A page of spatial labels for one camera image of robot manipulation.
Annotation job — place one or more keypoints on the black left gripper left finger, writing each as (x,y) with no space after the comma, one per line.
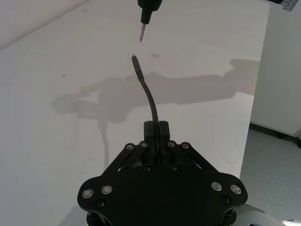
(149,131)

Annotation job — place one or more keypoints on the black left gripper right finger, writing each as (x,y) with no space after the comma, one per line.
(164,131)

